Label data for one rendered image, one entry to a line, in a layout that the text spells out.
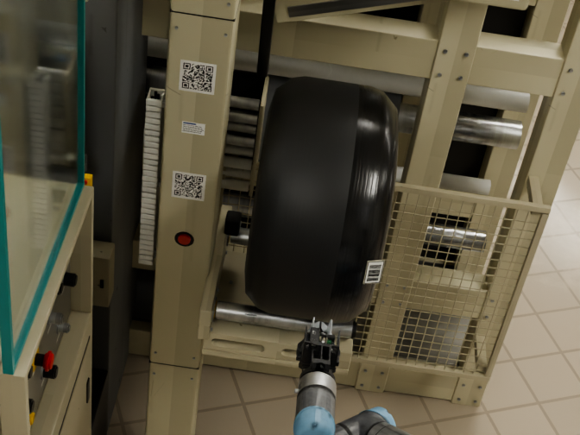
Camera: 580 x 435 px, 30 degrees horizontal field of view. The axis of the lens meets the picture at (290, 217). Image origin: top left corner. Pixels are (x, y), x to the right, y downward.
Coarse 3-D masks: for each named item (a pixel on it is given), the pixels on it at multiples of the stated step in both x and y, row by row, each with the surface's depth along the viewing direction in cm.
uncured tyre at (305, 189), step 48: (288, 96) 237; (336, 96) 238; (384, 96) 243; (288, 144) 228; (336, 144) 228; (384, 144) 231; (288, 192) 226; (336, 192) 226; (384, 192) 228; (288, 240) 228; (336, 240) 227; (384, 240) 231; (288, 288) 235; (336, 288) 233
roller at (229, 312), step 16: (224, 304) 258; (240, 304) 259; (240, 320) 258; (256, 320) 258; (272, 320) 258; (288, 320) 258; (304, 320) 258; (352, 320) 260; (336, 336) 259; (352, 336) 259
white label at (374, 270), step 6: (372, 264) 230; (378, 264) 231; (366, 270) 231; (372, 270) 231; (378, 270) 232; (366, 276) 232; (372, 276) 232; (378, 276) 233; (366, 282) 233; (372, 282) 233; (378, 282) 233
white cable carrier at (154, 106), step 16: (160, 96) 235; (160, 112) 233; (160, 128) 235; (144, 144) 238; (160, 144) 241; (144, 160) 241; (160, 160) 245; (144, 176) 244; (144, 192) 247; (144, 208) 251; (144, 224) 254; (144, 240) 256; (144, 256) 260
